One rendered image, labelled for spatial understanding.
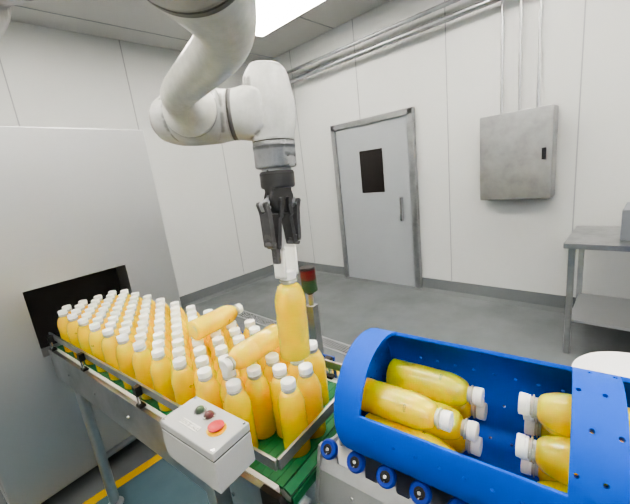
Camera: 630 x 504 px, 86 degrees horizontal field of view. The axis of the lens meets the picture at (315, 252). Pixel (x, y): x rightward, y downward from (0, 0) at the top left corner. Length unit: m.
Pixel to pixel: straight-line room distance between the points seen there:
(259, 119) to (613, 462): 0.78
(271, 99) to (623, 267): 3.69
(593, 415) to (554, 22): 3.67
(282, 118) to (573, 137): 3.42
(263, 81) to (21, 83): 4.18
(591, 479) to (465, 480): 0.18
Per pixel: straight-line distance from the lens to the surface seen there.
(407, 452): 0.75
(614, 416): 0.70
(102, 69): 5.05
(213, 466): 0.83
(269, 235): 0.71
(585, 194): 3.95
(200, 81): 0.51
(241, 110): 0.73
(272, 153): 0.71
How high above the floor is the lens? 1.62
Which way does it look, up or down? 13 degrees down
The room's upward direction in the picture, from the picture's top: 7 degrees counter-clockwise
